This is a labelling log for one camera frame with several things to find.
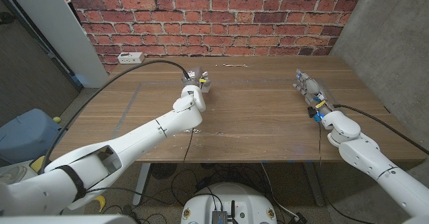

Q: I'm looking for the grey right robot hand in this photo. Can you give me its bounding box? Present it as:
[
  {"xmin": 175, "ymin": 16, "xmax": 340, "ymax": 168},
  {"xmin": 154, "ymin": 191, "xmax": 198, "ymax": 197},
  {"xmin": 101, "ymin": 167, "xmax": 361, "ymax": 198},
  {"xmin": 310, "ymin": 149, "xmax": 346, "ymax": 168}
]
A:
[{"xmin": 292, "ymin": 68, "xmax": 336, "ymax": 117}]

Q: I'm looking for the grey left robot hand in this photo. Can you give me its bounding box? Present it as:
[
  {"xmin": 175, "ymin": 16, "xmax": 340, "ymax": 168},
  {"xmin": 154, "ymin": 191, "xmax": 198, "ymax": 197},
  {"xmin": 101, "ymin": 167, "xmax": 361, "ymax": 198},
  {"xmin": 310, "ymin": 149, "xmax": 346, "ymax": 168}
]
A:
[{"xmin": 182, "ymin": 66, "xmax": 212, "ymax": 87}]

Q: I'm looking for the clear cellophane sheet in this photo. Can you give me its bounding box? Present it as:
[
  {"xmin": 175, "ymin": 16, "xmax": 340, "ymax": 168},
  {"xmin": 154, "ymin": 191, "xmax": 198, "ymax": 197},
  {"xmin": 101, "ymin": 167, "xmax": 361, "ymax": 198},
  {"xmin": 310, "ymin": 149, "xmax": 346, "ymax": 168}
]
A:
[{"xmin": 190, "ymin": 62, "xmax": 251, "ymax": 139}]

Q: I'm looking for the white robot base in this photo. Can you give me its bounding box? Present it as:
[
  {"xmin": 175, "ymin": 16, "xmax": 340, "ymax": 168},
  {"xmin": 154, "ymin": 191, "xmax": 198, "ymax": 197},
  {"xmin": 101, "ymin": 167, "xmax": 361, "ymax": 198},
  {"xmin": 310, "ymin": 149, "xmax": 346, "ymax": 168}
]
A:
[{"xmin": 180, "ymin": 182, "xmax": 278, "ymax": 224}]

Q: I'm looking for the red brick print backdrop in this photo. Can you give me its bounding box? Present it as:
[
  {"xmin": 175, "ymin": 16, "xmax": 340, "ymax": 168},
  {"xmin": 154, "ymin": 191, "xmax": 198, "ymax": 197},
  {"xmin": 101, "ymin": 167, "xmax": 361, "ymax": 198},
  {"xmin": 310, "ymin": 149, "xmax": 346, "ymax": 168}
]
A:
[{"xmin": 63, "ymin": 0, "xmax": 368, "ymax": 74}]

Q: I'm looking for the white power strip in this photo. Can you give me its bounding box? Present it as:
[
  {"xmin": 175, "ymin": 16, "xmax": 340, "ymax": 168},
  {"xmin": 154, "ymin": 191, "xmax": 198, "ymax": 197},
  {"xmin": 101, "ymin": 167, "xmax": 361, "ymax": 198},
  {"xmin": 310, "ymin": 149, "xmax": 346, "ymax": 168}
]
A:
[{"xmin": 117, "ymin": 52, "xmax": 145, "ymax": 65}]

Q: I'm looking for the grey table leg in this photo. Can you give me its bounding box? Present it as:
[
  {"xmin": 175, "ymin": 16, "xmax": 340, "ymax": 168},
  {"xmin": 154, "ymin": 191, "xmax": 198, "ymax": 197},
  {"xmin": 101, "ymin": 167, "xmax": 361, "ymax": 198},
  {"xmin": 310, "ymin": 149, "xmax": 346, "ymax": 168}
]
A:
[{"xmin": 303, "ymin": 162, "xmax": 326, "ymax": 207}]

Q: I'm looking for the black round mesh object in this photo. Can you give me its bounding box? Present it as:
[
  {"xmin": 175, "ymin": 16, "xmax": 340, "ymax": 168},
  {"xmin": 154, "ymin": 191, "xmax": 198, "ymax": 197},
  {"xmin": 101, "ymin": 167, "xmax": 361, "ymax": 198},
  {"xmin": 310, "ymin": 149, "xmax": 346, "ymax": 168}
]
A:
[{"xmin": 149, "ymin": 163, "xmax": 178, "ymax": 180}]

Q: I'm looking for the white table leg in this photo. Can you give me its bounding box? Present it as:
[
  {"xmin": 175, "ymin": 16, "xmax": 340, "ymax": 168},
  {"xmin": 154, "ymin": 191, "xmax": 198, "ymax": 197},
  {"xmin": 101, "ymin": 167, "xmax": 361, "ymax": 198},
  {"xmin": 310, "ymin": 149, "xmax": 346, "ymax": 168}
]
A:
[{"xmin": 132, "ymin": 162, "xmax": 151, "ymax": 207}]

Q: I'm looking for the black power plug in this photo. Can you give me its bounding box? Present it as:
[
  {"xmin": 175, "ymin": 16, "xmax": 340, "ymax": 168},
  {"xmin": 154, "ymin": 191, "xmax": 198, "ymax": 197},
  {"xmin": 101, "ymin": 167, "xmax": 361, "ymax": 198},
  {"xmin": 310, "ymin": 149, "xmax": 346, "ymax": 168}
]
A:
[{"xmin": 291, "ymin": 212, "xmax": 308, "ymax": 224}]

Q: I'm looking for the black radio box with antenna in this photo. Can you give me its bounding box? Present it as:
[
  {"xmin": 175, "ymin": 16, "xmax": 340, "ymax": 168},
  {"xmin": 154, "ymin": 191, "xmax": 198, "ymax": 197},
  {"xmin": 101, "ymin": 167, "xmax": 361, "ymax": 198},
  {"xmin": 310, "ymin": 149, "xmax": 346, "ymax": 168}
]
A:
[{"xmin": 210, "ymin": 200, "xmax": 237, "ymax": 224}]

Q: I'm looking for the white partition panel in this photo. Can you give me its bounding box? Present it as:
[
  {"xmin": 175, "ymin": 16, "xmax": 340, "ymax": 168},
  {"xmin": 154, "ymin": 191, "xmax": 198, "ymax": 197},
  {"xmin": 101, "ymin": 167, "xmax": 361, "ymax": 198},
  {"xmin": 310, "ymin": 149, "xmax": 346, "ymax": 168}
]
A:
[{"xmin": 3, "ymin": 0, "xmax": 109, "ymax": 89}]

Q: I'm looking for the yellow banana-shaped object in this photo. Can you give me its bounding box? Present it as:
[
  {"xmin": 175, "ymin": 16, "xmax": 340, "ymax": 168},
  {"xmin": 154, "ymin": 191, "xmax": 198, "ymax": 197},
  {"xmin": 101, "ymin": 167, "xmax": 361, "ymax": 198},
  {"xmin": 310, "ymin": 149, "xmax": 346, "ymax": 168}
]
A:
[{"xmin": 93, "ymin": 195, "xmax": 107, "ymax": 213}]

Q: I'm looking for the blue plastic bin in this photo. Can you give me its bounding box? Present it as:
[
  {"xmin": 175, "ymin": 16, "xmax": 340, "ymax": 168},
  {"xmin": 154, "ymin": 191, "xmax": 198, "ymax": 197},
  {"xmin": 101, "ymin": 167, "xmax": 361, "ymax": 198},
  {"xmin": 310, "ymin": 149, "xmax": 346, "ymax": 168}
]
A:
[{"xmin": 0, "ymin": 108, "xmax": 66, "ymax": 166}]

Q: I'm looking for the yellow and black foot pedal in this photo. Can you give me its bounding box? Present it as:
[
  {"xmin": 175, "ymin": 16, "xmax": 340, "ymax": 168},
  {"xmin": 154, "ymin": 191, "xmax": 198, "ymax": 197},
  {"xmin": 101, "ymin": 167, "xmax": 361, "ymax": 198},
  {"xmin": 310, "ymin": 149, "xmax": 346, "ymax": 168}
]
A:
[{"xmin": 29, "ymin": 155, "xmax": 48, "ymax": 174}]

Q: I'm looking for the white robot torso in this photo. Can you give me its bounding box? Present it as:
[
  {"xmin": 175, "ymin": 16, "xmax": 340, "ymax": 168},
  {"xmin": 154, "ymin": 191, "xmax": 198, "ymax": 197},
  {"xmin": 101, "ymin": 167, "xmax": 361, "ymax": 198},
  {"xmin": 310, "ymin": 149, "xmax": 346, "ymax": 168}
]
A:
[{"xmin": 0, "ymin": 213, "xmax": 138, "ymax": 224}]

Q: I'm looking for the grey sneaker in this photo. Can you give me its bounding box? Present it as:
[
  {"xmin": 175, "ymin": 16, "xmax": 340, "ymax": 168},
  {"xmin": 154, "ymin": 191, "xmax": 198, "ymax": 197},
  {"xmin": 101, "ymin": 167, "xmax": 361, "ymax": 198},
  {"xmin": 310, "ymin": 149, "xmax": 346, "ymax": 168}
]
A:
[{"xmin": 0, "ymin": 165, "xmax": 27, "ymax": 184}]

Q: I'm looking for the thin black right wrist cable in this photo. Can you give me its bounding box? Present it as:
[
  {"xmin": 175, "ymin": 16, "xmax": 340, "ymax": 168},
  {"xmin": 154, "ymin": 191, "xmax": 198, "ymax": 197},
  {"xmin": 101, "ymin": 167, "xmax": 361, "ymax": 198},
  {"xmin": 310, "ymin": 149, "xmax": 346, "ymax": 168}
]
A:
[{"xmin": 317, "ymin": 122, "xmax": 322, "ymax": 168}]

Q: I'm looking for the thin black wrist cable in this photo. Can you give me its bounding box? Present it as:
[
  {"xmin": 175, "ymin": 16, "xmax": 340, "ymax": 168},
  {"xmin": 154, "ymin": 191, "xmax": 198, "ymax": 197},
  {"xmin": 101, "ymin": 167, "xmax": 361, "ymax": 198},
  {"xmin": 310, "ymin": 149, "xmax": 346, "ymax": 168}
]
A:
[
  {"xmin": 182, "ymin": 127, "xmax": 195, "ymax": 164},
  {"xmin": 317, "ymin": 122, "xmax": 322, "ymax": 168}
]

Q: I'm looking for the thin black left wrist cable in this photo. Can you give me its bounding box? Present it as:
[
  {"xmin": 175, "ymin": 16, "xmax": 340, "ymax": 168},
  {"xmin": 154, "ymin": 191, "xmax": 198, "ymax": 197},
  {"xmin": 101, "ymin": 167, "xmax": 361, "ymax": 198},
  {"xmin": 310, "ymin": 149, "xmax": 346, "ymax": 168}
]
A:
[{"xmin": 182, "ymin": 127, "xmax": 195, "ymax": 164}]

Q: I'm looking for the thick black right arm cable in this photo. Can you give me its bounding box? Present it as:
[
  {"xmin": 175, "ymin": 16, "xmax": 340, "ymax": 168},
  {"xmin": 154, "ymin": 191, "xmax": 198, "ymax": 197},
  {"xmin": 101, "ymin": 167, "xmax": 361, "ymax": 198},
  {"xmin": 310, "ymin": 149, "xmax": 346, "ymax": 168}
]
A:
[{"xmin": 332, "ymin": 103, "xmax": 429, "ymax": 156}]

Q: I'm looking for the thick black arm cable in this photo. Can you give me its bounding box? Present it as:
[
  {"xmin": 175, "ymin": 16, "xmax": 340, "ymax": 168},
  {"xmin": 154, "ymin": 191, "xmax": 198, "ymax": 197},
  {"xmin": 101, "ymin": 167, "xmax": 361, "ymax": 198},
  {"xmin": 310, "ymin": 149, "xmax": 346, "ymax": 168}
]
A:
[
  {"xmin": 332, "ymin": 103, "xmax": 429, "ymax": 156},
  {"xmin": 38, "ymin": 59, "xmax": 191, "ymax": 176}
]

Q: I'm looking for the white floor cable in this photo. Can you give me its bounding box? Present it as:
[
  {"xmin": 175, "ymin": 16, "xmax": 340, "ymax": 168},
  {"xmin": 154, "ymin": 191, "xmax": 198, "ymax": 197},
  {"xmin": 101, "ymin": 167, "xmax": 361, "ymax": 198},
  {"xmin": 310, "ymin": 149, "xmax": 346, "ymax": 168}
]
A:
[{"xmin": 260, "ymin": 163, "xmax": 300, "ymax": 219}]

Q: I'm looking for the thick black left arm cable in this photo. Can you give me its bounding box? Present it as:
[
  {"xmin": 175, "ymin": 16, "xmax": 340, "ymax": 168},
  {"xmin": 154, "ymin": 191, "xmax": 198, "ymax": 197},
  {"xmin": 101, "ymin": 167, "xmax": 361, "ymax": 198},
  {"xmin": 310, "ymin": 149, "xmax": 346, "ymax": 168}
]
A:
[{"xmin": 38, "ymin": 59, "xmax": 191, "ymax": 176}]

